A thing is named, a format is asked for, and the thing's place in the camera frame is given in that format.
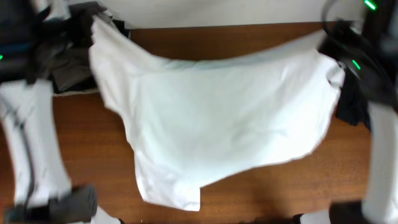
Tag white t-shirt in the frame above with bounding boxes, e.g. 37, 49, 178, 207
89, 17, 345, 212

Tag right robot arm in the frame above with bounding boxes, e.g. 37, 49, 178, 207
293, 0, 397, 224

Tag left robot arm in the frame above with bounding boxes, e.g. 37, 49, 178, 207
1, 0, 119, 224

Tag dark garment right side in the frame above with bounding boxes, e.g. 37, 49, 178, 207
335, 72, 371, 131

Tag folded beige garment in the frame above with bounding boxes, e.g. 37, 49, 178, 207
53, 88, 99, 96

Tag folded black garment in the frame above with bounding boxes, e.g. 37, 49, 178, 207
51, 19, 131, 95

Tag folded grey garment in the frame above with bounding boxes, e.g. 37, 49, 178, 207
33, 1, 111, 93

